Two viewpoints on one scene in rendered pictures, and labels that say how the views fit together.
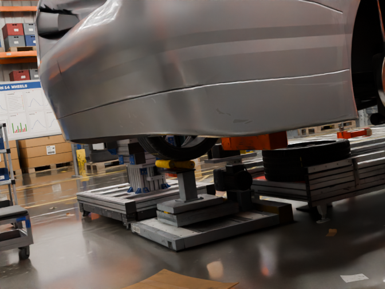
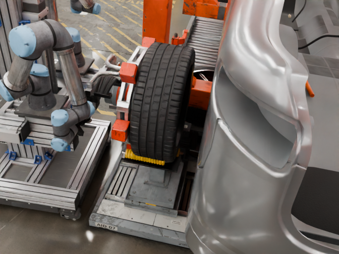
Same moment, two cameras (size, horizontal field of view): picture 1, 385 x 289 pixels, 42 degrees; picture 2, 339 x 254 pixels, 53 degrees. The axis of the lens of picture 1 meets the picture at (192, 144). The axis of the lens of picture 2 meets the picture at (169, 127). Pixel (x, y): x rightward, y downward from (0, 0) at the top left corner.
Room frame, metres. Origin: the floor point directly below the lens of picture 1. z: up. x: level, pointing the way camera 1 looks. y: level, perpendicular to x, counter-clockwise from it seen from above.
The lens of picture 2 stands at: (2.74, 1.40, 1.94)
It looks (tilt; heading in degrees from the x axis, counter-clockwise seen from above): 38 degrees down; 304
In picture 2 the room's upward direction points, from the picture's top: 6 degrees clockwise
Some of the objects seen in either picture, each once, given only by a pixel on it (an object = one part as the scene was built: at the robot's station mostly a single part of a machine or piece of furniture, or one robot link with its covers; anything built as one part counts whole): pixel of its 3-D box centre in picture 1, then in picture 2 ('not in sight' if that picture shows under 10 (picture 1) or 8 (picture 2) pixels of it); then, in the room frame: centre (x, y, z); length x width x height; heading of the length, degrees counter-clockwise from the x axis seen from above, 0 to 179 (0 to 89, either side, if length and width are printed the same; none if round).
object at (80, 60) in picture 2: not in sight; (72, 56); (4.43, 0.10, 0.87); 0.15 x 0.15 x 0.10
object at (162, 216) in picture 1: (197, 211); (158, 181); (3.69, 0.03, 0.13); 0.50 x 0.36 x 0.10; 116
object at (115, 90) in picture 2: not in sight; (124, 95); (3.88, 0.18, 0.85); 0.21 x 0.14 x 0.14; 26
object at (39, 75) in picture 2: not in sight; (36, 77); (4.18, 0.54, 0.98); 0.13 x 0.12 x 0.14; 88
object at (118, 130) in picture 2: not in sight; (120, 130); (3.68, 0.43, 0.85); 0.09 x 0.08 x 0.07; 116
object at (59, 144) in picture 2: not in sight; (62, 139); (3.82, 0.68, 0.85); 0.11 x 0.08 x 0.09; 116
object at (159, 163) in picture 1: (165, 163); (145, 156); (3.68, 0.22, 0.51); 0.29 x 0.06 x 0.06; 26
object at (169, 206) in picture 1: (187, 187); (158, 167); (3.67, 0.08, 0.32); 0.40 x 0.30 x 0.28; 116
